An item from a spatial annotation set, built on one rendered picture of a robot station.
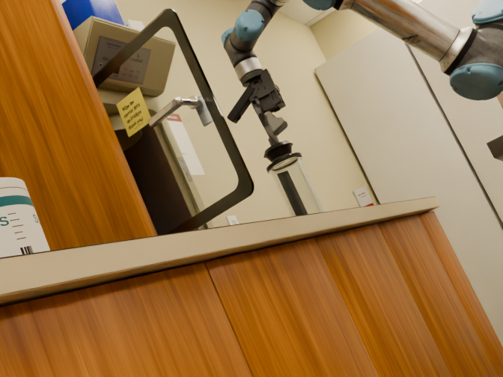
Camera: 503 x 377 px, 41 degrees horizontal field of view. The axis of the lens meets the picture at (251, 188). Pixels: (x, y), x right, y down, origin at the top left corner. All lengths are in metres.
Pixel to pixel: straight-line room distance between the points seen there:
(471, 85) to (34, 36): 0.95
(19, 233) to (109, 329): 0.19
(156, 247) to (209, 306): 0.15
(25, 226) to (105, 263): 0.15
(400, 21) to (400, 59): 2.87
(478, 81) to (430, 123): 2.78
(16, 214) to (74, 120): 0.50
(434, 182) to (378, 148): 0.42
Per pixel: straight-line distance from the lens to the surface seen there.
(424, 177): 4.34
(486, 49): 1.58
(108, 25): 1.54
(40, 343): 0.77
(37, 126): 1.47
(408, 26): 1.57
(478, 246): 4.30
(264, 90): 1.92
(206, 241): 1.02
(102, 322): 0.84
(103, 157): 1.35
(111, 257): 0.85
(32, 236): 0.94
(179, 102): 1.24
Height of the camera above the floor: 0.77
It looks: 11 degrees up
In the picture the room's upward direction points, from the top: 24 degrees counter-clockwise
